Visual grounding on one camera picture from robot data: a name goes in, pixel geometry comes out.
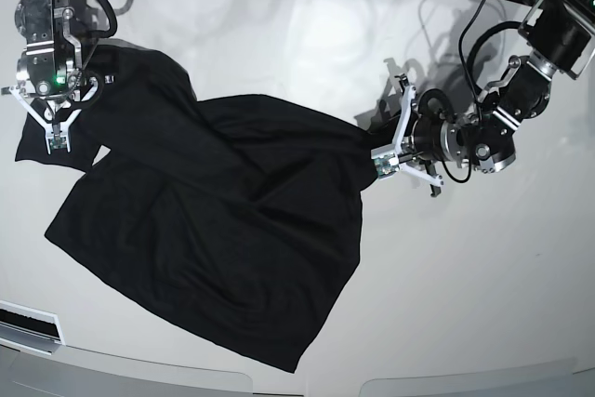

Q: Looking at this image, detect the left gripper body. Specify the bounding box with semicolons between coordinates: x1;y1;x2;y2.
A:
409;88;460;165

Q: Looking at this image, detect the black t-shirt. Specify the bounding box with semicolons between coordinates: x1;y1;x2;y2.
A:
16;45;390;373

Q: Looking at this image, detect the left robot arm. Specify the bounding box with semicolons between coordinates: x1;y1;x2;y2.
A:
406;0;594;174

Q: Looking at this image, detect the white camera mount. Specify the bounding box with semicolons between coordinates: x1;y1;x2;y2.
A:
0;73;115;155
371;73;443;198

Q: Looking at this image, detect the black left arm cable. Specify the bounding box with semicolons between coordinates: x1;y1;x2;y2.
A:
457;0;529;105

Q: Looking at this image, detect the white slotted table bracket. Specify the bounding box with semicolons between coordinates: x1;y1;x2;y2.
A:
1;300;67;355

